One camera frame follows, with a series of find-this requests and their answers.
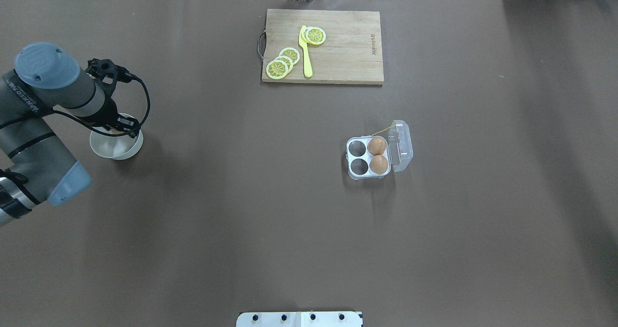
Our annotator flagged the clear plastic egg box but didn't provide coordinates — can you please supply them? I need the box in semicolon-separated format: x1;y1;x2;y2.
346;120;414;180

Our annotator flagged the lemon slice middle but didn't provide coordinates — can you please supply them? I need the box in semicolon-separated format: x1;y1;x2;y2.
274;56;294;72

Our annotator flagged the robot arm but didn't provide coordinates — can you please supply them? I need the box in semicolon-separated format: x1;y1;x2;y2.
0;42;145;225

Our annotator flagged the brown egg in box front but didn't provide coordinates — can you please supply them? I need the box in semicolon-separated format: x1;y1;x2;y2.
369;155;389;174

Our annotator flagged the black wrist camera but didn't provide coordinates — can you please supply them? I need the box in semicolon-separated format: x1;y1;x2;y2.
85;58;133;83

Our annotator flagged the white bowl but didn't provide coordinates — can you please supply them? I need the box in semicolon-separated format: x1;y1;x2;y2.
90;130;143;160

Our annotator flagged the brown egg in box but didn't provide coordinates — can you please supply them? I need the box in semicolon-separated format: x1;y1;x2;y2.
367;136;388;156
369;155;389;174

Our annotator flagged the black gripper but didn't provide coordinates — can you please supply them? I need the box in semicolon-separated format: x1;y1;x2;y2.
94;100;140;138

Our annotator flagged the brown egg in box rear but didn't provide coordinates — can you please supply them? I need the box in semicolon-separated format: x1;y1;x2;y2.
367;136;388;156

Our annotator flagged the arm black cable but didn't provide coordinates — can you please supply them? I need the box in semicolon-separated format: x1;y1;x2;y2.
0;73;151;137

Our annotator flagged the white pillar mount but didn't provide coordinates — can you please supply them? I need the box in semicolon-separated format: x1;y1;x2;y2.
236;311;364;327

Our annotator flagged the lemon slice by knife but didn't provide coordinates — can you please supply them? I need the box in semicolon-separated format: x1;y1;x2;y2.
301;26;326;45

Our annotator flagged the wooden cutting board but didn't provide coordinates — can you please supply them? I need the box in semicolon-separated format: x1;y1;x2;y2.
261;9;384;85

